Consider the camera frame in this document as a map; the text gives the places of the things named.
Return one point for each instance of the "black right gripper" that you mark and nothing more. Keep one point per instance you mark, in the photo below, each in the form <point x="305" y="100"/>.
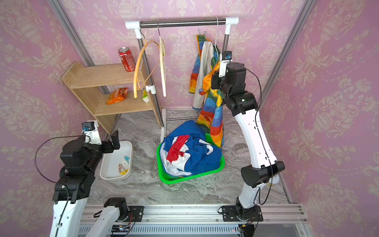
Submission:
<point x="216" y="85"/>

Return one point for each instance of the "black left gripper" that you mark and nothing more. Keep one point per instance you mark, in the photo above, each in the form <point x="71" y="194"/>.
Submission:
<point x="109" y="147"/>

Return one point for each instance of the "white clothespin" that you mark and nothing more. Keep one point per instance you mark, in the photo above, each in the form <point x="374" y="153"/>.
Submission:
<point x="125" y="164"/>

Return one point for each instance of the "teal clothespin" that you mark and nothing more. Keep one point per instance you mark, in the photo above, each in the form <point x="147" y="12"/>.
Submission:
<point x="127" y="159"/>

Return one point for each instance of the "rainbow striped jacket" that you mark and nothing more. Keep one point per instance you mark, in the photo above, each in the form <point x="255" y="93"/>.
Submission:
<point x="207" y="100"/>

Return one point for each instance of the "pink clothespin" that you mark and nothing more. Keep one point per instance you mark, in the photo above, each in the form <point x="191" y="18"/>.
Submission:
<point x="120" y="168"/>

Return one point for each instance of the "yellow clothespin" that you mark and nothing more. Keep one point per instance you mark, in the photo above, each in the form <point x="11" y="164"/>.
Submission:
<point x="124" y="172"/>

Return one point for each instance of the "wooden clothes hanger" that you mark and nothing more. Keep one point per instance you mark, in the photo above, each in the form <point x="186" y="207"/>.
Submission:
<point x="162" y="55"/>
<point x="136" y="82"/>

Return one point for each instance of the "blue red white jacket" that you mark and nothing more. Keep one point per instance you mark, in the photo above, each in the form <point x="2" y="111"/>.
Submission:
<point x="185" y="151"/>

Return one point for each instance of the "white wire clothes hanger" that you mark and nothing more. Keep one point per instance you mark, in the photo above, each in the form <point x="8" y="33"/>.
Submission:
<point x="216" y="37"/>

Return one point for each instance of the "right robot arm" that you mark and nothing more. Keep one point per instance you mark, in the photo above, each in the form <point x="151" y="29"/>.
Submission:
<point x="264" y="167"/>

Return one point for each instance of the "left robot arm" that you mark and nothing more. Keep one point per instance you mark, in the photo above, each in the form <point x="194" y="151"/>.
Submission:
<point x="71" y="192"/>

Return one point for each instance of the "white plastic bin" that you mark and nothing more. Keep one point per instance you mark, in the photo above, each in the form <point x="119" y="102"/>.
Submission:
<point x="109" y="167"/>

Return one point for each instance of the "orange snack bag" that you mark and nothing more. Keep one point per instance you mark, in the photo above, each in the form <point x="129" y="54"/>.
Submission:
<point x="117" y="96"/>

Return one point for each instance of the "green white drink carton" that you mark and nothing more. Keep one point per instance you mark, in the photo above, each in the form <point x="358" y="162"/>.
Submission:
<point x="145" y="97"/>

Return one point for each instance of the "green plastic basket tray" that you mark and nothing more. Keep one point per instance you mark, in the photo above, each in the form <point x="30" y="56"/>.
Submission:
<point x="166" y="178"/>

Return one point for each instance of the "wooden two-tier shelf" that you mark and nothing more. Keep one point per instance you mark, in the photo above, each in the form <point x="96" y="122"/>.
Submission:
<point x="86" y="83"/>

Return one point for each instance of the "red soda can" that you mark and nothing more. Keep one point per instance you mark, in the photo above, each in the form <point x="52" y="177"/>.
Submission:
<point x="127" y="59"/>

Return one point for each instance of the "steel clothes rack white joints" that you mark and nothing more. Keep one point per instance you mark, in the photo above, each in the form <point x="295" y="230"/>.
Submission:
<point x="151" y="89"/>

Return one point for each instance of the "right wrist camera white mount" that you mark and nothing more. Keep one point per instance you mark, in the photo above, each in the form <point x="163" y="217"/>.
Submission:
<point x="225" y="59"/>

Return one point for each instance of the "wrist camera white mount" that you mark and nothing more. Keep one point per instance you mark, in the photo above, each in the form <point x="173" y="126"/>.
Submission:
<point x="225" y="59"/>
<point x="91" y="132"/>

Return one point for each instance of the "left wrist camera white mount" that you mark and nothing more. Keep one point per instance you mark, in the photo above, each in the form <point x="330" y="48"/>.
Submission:
<point x="91" y="132"/>

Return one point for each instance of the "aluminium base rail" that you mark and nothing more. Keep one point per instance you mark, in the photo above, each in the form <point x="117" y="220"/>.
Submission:
<point x="172" y="218"/>

